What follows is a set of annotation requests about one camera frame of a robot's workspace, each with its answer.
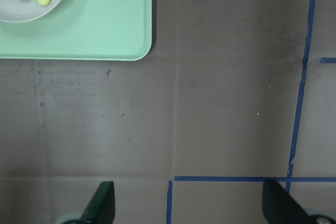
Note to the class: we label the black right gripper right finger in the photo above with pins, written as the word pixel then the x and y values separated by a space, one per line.
pixel 279 207

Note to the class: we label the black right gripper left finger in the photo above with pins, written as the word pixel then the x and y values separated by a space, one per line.
pixel 100 209

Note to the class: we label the white round plate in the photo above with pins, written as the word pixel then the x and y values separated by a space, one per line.
pixel 16 11

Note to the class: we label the mint green tray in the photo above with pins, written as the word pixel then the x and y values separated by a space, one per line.
pixel 117 30

